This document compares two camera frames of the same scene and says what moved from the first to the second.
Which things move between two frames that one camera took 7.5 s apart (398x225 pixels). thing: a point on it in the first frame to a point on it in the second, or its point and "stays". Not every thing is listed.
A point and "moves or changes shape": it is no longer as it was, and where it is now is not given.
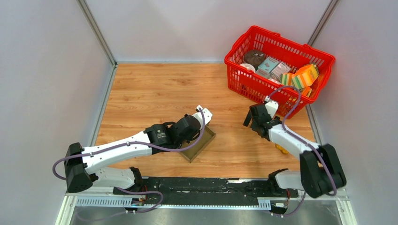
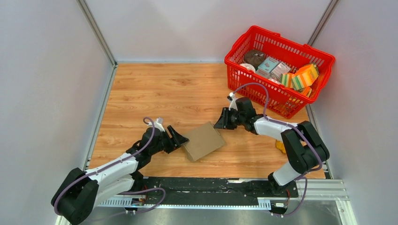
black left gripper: x=189 y=140 to x=176 y=141
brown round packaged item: x=254 y=57 stays
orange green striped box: x=305 y=76 stays
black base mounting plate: x=207 y=187 stays
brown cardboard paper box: x=191 y=154 moves or changes shape
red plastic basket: x=269 y=66 stays
